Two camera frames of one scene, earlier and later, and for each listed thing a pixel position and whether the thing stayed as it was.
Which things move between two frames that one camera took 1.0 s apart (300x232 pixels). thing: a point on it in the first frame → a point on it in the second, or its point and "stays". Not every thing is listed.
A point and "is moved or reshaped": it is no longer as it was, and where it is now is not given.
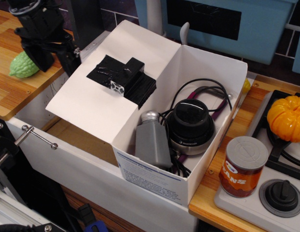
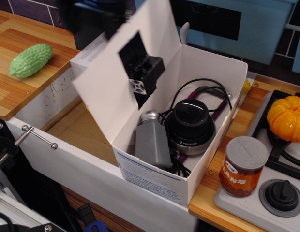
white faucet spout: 184,33 stays
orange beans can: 241,167 stays
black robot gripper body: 45,43 → 106,16
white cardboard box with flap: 89,104 is moved or reshaped
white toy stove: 278,205 stays
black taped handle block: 128,79 → 142,70
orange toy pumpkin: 286,118 stays
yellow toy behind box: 247,86 stays
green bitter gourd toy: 22,65 stays
